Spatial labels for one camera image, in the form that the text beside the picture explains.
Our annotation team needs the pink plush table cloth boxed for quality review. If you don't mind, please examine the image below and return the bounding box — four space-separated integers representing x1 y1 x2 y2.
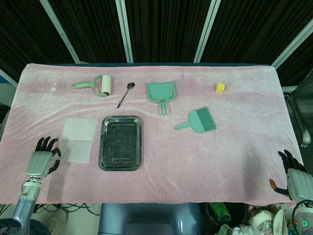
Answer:
0 63 307 204

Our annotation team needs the green lint roller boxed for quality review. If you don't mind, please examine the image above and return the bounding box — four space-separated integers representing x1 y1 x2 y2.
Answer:
72 74 113 97

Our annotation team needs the white cloth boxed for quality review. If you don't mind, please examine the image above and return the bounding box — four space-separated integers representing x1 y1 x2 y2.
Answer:
54 117 97 164

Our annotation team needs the white plastic jar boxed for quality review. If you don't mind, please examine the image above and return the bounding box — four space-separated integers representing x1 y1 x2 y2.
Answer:
248 211 274 227

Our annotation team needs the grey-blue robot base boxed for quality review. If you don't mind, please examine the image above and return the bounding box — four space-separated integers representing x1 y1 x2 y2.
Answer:
97 202 204 235

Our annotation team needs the green dustpan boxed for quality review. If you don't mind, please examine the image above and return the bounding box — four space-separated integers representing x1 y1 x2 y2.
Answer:
146 80 177 115

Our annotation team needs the metal tray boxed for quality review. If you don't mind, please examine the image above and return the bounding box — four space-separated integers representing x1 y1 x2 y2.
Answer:
98 116 144 171

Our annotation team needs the metal spoon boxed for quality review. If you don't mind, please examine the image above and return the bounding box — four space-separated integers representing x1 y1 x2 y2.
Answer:
116 82 136 108

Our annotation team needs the green hand brush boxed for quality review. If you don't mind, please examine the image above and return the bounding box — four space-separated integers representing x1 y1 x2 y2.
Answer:
174 106 217 134

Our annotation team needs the green bottle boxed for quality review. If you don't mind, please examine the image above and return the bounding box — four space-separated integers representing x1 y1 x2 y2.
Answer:
212 203 232 224

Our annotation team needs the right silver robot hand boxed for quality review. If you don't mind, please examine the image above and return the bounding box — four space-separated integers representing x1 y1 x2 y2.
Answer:
269 149 313 203

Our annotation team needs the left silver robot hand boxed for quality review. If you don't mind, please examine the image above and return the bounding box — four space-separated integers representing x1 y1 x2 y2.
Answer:
25 137 62 181

